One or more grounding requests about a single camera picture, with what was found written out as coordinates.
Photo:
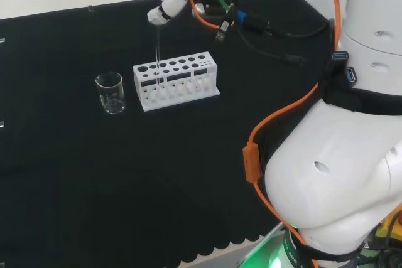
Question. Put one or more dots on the clear glass rod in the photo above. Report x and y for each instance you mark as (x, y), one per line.
(157, 48)

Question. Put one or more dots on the white test tube rack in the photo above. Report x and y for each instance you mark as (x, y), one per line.
(180, 103)

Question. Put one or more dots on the black usb plug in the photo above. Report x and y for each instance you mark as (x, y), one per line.
(222, 33)

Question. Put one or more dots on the black and blue adapter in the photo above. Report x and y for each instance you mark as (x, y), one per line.
(256, 24)

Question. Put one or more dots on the clear glass beaker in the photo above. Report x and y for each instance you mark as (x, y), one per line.
(110, 108)

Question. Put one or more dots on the black bench cloth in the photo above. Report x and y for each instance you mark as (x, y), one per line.
(125, 170)

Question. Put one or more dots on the black usb hub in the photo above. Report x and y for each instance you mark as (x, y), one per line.
(351, 73)

